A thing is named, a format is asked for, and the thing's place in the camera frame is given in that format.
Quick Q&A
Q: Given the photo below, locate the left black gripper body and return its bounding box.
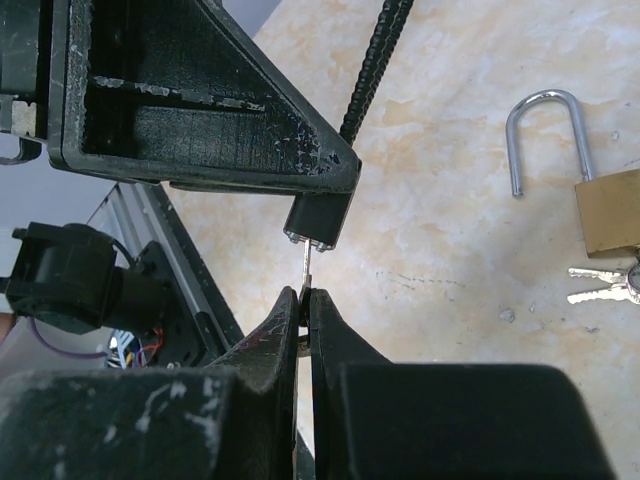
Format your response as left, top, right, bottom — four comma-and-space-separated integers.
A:
1, 0, 53, 165

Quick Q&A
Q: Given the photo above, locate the black cable lock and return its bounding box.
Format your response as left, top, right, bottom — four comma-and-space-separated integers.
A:
284, 1, 413, 252

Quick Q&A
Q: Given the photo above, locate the brass padlock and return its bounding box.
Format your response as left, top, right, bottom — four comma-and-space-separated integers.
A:
505, 89, 639, 259

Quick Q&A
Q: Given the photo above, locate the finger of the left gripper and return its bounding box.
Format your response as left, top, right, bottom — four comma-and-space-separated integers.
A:
47, 1, 337, 195

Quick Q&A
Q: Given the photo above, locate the silver key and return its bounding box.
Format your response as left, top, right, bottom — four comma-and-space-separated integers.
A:
567, 264, 639, 305
298, 237, 317, 351

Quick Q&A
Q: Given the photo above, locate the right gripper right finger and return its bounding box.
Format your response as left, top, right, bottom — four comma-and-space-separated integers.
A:
308, 289, 615, 479

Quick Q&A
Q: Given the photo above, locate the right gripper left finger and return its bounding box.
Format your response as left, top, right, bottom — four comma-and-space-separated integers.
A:
1, 287, 299, 479

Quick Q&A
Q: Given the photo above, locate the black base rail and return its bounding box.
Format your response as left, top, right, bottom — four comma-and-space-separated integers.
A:
89, 184, 244, 368

